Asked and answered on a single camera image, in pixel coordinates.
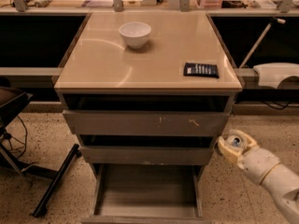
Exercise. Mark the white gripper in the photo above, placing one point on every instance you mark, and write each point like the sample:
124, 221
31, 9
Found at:
259, 164

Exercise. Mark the silver redbull can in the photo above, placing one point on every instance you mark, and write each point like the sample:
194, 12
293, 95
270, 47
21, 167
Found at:
236, 142

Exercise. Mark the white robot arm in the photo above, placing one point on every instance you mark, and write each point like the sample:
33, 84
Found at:
283, 186

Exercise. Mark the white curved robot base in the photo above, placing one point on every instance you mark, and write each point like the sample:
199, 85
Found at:
272, 74

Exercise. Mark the grey drawer cabinet beige top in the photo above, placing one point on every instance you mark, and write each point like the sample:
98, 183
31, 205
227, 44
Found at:
103, 74

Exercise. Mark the bottom grey open drawer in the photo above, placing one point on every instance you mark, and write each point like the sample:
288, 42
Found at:
146, 194

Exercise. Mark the middle grey drawer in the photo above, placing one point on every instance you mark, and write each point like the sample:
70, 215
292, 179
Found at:
147, 155

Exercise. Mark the top grey drawer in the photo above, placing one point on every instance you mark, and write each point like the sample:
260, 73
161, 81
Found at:
138, 123

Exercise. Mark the white ceramic bowl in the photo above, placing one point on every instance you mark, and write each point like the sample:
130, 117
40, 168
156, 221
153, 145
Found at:
135, 34

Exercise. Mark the black metal stand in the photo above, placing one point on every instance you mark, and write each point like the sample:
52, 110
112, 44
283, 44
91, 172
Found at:
12, 103

